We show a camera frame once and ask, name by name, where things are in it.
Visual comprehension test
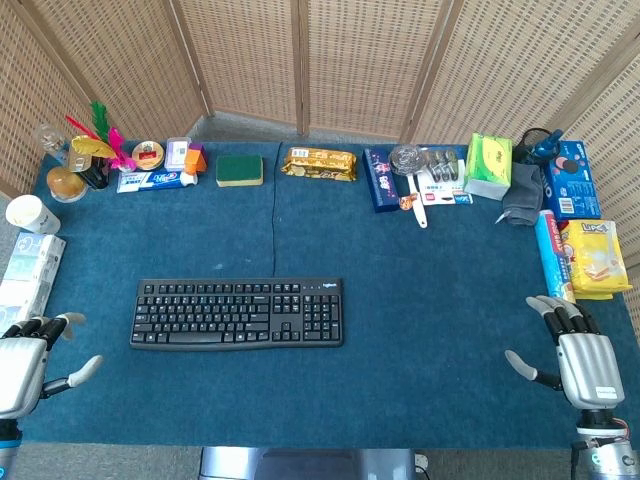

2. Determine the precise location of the golden biscuit packet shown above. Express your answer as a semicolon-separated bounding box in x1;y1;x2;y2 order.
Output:
280;146;359;182

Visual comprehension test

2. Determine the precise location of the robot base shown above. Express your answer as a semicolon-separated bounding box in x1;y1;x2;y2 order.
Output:
198;446;432;480

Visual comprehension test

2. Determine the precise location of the blue cookie tube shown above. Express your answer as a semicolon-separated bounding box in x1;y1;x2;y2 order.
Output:
534;209;577;304

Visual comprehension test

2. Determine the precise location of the small metal can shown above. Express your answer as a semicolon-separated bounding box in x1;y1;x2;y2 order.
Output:
67;145;92;174

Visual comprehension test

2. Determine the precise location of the wicker folding screen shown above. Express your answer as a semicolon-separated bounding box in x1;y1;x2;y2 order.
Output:
0;0;640;346

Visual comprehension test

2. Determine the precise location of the steel wool scrubber with handle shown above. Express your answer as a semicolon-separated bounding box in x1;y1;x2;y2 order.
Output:
388;145;430;230

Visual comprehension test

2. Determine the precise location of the yellow Lipton box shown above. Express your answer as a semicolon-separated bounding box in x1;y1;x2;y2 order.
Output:
562;218;634;301

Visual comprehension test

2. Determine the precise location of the white tissue box pack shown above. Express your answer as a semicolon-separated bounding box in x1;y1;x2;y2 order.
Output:
0;231;68;336

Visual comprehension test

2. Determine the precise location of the blue toy figure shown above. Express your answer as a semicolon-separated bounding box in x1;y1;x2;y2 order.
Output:
529;128;565;160

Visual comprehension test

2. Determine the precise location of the clear light bulb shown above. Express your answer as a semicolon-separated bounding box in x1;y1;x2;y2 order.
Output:
35;123;70;166

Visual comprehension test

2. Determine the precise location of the blue Oreo box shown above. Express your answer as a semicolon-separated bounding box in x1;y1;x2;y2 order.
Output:
541;140;602;222

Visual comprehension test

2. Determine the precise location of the grey folded cloth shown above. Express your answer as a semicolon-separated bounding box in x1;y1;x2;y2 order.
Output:
495;162;545;227

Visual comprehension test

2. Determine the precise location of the white blue toothpaste box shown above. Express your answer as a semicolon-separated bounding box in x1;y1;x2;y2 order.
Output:
116;169;200;194

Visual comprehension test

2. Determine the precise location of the green yellow sponge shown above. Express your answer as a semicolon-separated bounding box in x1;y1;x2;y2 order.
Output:
215;153;265;189

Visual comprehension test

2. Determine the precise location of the orange purple block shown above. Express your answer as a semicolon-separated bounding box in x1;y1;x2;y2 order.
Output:
183;142;209;175

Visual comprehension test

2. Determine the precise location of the round red gold tin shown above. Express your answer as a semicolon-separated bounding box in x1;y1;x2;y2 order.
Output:
131;140;167;172

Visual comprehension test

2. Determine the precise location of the white paper cup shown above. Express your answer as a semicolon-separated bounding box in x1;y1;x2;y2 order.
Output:
5;194;62;236

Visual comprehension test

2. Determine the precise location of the clear plastic card box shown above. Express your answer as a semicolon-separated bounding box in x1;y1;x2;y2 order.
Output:
163;136;193;172

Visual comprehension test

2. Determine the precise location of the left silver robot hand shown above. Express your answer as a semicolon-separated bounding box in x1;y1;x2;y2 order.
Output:
0;312;105;420

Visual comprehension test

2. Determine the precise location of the dark blue slim box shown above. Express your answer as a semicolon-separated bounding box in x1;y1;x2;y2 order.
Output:
362;147;401;215

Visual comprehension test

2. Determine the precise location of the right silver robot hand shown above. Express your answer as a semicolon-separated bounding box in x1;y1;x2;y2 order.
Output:
504;294;627;413

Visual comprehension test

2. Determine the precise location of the green tissue pack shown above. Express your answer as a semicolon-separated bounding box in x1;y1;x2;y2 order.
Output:
462;132;515;202

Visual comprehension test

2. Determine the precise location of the black small cup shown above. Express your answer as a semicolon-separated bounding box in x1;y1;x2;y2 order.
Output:
82;158;111;191

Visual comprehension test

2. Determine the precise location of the colourful feather shuttlecock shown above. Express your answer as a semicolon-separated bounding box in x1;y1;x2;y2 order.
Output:
65;100;137;173

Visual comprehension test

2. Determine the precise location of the blue felt table mat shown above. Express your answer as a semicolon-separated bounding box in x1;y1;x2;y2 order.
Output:
19;139;640;450

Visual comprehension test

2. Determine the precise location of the black computer keyboard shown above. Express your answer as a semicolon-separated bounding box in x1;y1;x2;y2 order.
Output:
129;277;346;352

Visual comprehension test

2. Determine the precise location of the brown bun in wrapper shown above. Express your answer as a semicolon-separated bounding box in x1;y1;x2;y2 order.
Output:
46;166;89;204

